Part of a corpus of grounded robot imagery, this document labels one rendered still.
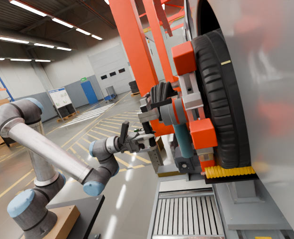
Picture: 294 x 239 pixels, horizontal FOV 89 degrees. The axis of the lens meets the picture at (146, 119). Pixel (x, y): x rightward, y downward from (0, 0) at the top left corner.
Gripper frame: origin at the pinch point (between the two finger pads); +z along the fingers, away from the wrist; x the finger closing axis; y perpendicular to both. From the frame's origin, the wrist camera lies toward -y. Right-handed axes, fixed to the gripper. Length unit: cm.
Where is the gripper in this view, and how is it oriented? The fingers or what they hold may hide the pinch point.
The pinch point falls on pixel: (152, 132)
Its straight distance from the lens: 74.0
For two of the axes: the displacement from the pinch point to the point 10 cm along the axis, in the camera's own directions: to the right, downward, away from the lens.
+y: 3.2, 9.0, 2.9
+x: -2.1, 3.6, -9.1
